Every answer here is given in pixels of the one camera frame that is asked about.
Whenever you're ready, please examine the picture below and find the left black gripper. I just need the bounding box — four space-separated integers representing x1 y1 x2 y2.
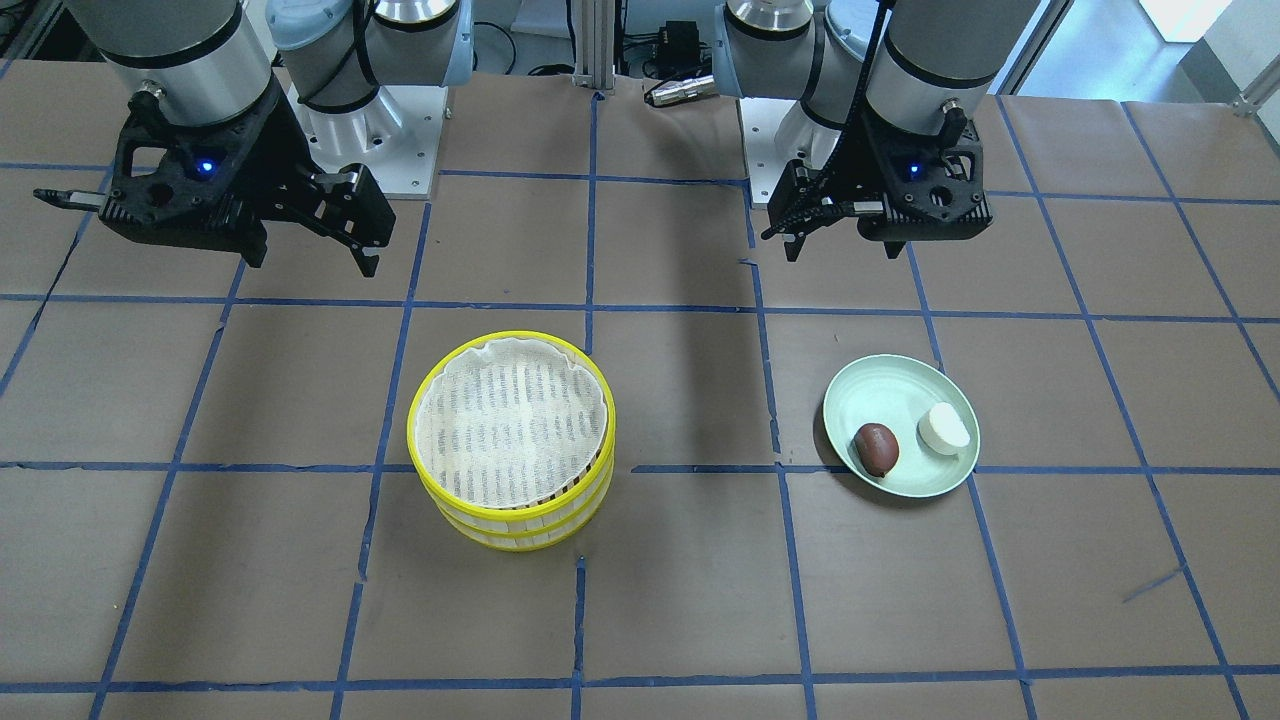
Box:
762 105 993 263

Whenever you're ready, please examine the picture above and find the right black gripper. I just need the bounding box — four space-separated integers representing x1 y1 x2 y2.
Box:
99 78 396 278

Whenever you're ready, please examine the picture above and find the white steamed bun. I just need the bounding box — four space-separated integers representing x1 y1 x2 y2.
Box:
916 402 973 456

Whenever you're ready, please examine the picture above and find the yellow steamer layer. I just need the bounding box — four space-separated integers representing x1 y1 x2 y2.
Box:
406 331 617 520
424 464 614 552

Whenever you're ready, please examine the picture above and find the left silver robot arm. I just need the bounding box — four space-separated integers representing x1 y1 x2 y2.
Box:
712 1 1037 261

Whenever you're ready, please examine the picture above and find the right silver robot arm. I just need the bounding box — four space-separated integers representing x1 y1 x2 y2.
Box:
35 1 474 278

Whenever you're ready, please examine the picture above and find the black power adapter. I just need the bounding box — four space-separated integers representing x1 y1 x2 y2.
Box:
643 20 705 79

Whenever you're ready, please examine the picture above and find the light green plate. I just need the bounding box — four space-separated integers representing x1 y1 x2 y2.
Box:
822 354 982 498

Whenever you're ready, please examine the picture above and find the brown steamed bun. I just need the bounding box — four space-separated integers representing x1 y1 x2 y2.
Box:
852 421 900 478

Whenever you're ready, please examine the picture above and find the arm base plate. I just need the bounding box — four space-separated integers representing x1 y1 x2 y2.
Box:
287 86 449 200
739 97 797 210

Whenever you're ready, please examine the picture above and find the aluminium frame post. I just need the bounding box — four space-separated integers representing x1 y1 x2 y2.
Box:
567 1 623 96

